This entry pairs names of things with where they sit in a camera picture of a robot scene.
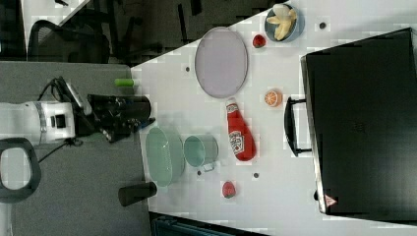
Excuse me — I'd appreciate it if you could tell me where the red ketchup bottle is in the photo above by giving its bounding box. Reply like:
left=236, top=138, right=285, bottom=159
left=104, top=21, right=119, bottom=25
left=225, top=98, right=257, bottom=161

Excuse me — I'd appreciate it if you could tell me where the peeled banana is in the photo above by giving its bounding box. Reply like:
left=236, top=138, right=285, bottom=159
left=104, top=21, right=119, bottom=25
left=267, top=4, right=297, bottom=41

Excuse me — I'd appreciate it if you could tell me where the black utensil holder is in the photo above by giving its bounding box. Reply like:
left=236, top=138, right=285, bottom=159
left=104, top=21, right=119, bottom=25
left=131, top=96, right=151, bottom=120

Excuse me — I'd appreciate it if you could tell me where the blue bowl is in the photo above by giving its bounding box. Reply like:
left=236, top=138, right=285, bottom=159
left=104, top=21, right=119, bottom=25
left=264, top=4, right=305, bottom=42

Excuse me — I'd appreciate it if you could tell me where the large red strawberry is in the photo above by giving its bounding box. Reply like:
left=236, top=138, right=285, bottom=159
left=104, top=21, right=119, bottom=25
left=222, top=181, right=236, bottom=199

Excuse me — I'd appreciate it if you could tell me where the green mug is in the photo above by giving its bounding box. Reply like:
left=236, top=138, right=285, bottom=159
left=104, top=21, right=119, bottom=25
left=183, top=134, right=218, bottom=172

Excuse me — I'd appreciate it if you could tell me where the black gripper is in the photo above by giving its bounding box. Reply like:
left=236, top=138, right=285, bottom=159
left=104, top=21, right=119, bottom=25
left=75, top=94, right=155, bottom=143

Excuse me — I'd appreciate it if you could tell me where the small red strawberry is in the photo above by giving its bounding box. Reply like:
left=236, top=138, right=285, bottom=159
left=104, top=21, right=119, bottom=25
left=252, top=34, right=267, bottom=48

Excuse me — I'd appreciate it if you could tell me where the black office chair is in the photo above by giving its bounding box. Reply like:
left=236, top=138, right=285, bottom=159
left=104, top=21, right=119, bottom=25
left=28, top=20, right=110, bottom=64

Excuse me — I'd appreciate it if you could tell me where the orange slice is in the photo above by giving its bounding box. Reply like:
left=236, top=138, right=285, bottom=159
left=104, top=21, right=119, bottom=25
left=265, top=89, right=283, bottom=107

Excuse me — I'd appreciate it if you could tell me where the grey oval plate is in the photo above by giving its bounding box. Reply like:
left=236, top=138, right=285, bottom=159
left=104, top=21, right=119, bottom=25
left=195, top=27, right=248, bottom=98

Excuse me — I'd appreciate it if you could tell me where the green strainer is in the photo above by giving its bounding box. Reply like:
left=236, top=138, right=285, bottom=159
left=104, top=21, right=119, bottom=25
left=146, top=127, right=185, bottom=187

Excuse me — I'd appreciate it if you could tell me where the green cylinder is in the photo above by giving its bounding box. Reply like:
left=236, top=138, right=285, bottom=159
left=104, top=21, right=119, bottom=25
left=114, top=79, right=135, bottom=88

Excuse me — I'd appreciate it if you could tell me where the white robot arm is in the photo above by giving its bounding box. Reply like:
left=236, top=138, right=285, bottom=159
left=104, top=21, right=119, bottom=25
left=1, top=94, right=153, bottom=204

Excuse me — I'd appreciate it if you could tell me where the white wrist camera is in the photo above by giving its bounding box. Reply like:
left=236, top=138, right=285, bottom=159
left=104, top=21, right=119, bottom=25
left=66, top=83, right=92, bottom=115

